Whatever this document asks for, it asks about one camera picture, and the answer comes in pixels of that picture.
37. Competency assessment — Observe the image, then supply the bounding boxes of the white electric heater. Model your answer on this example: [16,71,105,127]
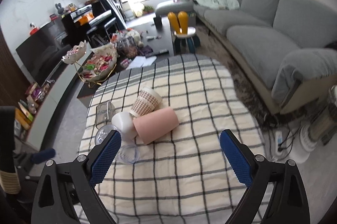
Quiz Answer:
[289,85,336,164]

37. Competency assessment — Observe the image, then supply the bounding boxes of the white power strip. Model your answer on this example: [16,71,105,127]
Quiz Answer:
[274,130,286,160]

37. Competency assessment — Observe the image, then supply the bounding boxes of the clear snack jar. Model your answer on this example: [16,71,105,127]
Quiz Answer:
[116,36,138,59]

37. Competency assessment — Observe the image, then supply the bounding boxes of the grey sectional sofa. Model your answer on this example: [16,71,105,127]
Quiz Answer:
[194,0,336,114]

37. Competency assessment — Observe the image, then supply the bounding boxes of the pink plastic cup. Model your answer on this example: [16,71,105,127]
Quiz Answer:
[133,107,179,145]

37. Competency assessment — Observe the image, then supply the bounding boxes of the white plastic cup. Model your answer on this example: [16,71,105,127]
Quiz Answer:
[111,111,138,141]

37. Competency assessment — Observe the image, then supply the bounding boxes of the black piano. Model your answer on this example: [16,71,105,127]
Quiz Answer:
[62,1,120,48]

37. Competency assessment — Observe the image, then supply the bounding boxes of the black television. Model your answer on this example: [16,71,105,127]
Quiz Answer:
[16,20,68,85]

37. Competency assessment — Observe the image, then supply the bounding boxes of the black mug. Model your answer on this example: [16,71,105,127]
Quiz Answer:
[153,17,162,29]

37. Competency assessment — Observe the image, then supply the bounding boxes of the dark coffee table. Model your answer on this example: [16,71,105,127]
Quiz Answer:
[77,18,174,108]

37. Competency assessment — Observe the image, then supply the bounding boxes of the grey white tv cabinet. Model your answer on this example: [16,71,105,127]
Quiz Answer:
[25,61,79,151]

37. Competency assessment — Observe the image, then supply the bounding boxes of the brown checked paper cup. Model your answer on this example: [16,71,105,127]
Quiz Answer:
[129,86,162,118]

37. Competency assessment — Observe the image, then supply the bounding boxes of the clear grey square cup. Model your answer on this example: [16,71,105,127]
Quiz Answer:
[95,101,115,129]

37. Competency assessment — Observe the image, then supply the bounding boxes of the clear blue printed plastic cup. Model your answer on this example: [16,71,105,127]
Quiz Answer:
[95,124,139,164]

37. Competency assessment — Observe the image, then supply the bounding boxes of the yellow rabbit ear stool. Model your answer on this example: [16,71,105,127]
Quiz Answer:
[167,11,201,54]

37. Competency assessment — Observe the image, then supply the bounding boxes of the grey ottoman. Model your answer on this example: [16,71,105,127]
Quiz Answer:
[155,0,194,17]

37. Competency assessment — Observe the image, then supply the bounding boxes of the snack packets on cabinet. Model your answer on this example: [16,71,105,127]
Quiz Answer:
[15,81,50,131]

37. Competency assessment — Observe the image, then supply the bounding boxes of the shell shaped snack tray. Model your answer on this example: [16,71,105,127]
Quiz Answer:
[62,41,119,85]

